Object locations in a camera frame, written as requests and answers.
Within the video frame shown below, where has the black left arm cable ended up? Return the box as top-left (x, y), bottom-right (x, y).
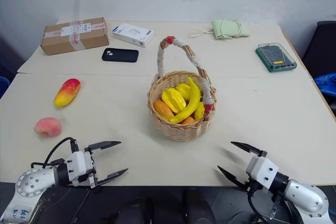
top-left (31, 137), bottom-right (79, 169)

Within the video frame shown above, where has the green cloth pouch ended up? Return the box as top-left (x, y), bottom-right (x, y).
top-left (188, 19), bottom-right (243, 39)

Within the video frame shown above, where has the black phone case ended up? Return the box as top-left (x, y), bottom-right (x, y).
top-left (101, 48), bottom-right (140, 63)

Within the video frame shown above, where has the wicker basket with handle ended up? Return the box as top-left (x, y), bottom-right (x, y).
top-left (146, 35), bottom-right (218, 142)

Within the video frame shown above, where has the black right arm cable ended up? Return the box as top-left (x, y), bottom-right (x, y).
top-left (247, 187), bottom-right (279, 221)

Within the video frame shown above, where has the small yellow starfruit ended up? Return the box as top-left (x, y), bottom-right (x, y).
top-left (175, 83), bottom-right (192, 101)

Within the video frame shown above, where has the blue object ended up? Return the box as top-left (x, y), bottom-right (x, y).
top-left (0, 76), bottom-right (11, 100)

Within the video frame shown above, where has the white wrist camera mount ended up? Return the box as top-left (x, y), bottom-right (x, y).
top-left (66, 151), bottom-right (93, 183)
top-left (245, 155), bottom-right (279, 189)

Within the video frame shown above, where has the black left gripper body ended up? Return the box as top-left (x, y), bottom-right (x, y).
top-left (68, 147), bottom-right (102, 190)

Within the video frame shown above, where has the red and yellow mango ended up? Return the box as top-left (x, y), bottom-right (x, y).
top-left (54, 78), bottom-right (81, 108)

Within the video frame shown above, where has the yellow banana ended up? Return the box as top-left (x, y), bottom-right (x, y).
top-left (169, 77), bottom-right (202, 124)

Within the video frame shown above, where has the yellow lemon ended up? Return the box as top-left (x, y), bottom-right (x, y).
top-left (194, 101), bottom-right (206, 120)

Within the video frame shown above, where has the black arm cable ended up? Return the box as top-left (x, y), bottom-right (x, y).
top-left (31, 137), bottom-right (79, 169)
top-left (247, 187), bottom-right (279, 221)

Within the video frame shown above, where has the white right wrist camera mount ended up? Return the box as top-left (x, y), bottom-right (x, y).
top-left (245, 155), bottom-right (279, 189)

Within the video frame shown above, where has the brown taped cardboard box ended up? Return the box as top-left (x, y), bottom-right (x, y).
top-left (40, 17), bottom-right (110, 56)

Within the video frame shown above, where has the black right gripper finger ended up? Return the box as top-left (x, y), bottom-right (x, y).
top-left (217, 165), bottom-right (249, 191)
top-left (230, 141), bottom-right (268, 157)

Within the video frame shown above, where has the black chair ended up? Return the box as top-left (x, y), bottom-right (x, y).
top-left (301, 20), bottom-right (336, 78)

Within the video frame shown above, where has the light green fabric pouch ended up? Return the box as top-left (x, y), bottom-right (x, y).
top-left (211, 18), bottom-right (251, 40)

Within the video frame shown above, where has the pink peach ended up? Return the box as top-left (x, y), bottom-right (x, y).
top-left (34, 117), bottom-right (62, 138)

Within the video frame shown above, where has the green screwdriver bit case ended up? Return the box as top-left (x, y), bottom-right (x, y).
top-left (255, 42), bottom-right (298, 73)

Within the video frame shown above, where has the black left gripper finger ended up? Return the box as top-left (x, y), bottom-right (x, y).
top-left (98, 167), bottom-right (129, 186)
top-left (88, 141), bottom-right (122, 154)

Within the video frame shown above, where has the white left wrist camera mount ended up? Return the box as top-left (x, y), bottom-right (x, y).
top-left (66, 151), bottom-right (93, 183)

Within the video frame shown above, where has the large yellow starfruit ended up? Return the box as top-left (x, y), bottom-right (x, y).
top-left (161, 87), bottom-right (187, 116)

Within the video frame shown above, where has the orange mango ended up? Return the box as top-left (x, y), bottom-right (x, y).
top-left (153, 99), bottom-right (175, 121)

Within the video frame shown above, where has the white product box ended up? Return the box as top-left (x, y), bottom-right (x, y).
top-left (111, 23), bottom-right (155, 48)

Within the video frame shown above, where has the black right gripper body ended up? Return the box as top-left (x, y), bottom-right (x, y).
top-left (246, 177), bottom-right (264, 196)

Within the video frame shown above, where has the blue plastic bag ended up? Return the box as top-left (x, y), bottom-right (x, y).
top-left (313, 73), bottom-right (336, 100)

